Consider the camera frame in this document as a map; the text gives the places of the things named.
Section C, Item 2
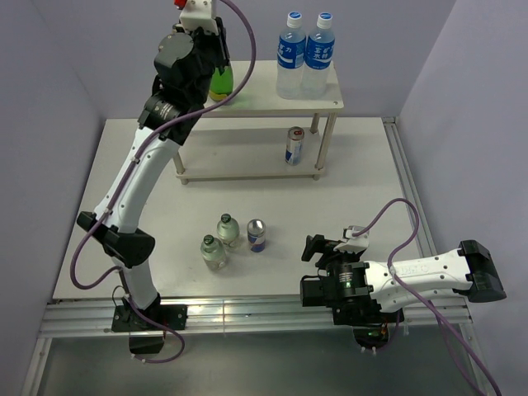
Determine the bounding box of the blue label water bottle right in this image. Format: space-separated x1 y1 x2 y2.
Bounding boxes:
301 12 335 99

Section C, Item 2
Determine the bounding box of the clear glass bottle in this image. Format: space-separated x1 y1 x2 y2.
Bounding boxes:
200 234 227 271
216 213 240 249

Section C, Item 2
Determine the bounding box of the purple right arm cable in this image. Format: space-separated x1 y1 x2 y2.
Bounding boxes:
352 197 502 396

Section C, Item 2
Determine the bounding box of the blue silver drink can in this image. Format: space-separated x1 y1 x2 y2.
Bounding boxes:
247 219 266 252

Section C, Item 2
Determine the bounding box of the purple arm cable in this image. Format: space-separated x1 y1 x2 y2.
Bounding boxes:
352 197 502 396
69 0 257 364

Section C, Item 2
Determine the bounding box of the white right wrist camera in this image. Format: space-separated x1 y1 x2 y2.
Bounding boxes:
333 225 370 253

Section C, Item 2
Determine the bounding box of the clear glass bottle front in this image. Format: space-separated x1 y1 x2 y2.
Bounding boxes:
200 234 227 271

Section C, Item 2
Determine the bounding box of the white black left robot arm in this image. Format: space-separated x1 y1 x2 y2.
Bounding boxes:
77 16 229 329

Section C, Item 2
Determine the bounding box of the white two-tier shelf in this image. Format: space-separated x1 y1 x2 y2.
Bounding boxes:
173 60 344 184

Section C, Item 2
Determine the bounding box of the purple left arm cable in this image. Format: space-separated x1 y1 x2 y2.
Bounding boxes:
69 0 257 364

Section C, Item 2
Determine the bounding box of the green glass bottle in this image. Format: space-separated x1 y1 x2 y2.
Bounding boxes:
209 65 233 101

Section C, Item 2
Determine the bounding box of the blue label water bottle left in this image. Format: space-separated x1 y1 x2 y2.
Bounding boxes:
276 12 306 99

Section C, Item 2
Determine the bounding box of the blue label water bottle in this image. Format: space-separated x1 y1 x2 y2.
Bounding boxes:
301 12 335 99
276 12 306 99

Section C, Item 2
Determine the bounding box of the aluminium rail frame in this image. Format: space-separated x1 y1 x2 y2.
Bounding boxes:
23 117 472 395

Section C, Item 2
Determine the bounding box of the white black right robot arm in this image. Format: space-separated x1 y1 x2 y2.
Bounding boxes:
300 229 507 327

